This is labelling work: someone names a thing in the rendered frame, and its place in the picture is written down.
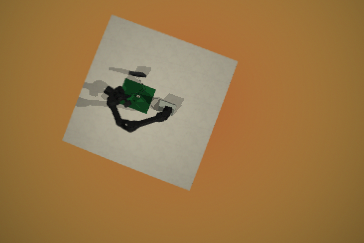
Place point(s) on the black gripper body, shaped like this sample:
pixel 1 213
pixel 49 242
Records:
pixel 127 103

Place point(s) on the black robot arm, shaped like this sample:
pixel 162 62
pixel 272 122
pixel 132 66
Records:
pixel 115 98

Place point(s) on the green circuit board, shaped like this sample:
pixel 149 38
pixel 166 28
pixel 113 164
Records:
pixel 140 101

